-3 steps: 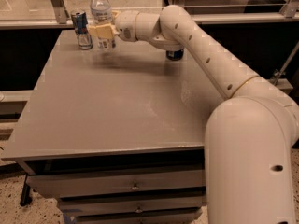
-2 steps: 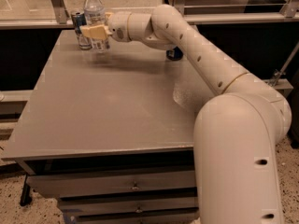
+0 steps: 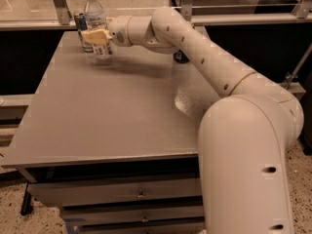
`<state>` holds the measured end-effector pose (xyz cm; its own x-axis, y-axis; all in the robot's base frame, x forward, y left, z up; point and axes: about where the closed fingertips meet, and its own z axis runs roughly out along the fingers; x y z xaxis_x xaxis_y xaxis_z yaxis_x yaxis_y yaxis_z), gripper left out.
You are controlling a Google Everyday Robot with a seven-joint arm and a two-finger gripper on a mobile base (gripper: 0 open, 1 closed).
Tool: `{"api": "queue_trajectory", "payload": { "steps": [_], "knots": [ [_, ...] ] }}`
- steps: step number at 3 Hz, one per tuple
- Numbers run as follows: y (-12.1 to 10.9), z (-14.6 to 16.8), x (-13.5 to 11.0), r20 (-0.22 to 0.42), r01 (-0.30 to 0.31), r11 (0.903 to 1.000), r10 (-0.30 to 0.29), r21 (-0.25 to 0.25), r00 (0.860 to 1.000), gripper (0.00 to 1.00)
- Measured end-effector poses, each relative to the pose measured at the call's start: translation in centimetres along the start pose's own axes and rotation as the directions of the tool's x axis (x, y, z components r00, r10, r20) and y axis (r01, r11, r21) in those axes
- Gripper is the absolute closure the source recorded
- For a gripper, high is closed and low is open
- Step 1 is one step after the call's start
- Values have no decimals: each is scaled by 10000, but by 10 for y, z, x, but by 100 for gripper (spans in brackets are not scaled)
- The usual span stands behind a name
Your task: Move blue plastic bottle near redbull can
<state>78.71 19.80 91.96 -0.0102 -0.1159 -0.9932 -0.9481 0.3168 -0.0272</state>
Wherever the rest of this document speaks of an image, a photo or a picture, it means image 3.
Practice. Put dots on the red bull can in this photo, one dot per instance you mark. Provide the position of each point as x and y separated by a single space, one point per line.
81 26

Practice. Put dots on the grey drawer cabinet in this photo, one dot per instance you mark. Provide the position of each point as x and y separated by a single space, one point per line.
136 114

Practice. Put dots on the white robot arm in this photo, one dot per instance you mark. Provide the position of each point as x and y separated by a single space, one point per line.
243 137

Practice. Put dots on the blue soda can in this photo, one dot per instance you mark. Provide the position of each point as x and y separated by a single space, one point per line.
180 57

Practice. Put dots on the middle grey drawer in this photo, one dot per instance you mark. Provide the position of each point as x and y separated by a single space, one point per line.
93 217

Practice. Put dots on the grey drawer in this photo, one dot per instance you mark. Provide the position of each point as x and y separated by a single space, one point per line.
93 217
151 228
115 190

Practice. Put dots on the clear plastic water bottle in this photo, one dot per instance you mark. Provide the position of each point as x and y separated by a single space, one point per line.
95 19

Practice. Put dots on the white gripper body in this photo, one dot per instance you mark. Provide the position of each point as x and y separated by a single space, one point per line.
118 30

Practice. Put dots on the top grey drawer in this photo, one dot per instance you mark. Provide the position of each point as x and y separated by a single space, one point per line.
115 190

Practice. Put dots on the bottom grey drawer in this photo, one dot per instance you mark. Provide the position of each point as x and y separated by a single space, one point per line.
151 228

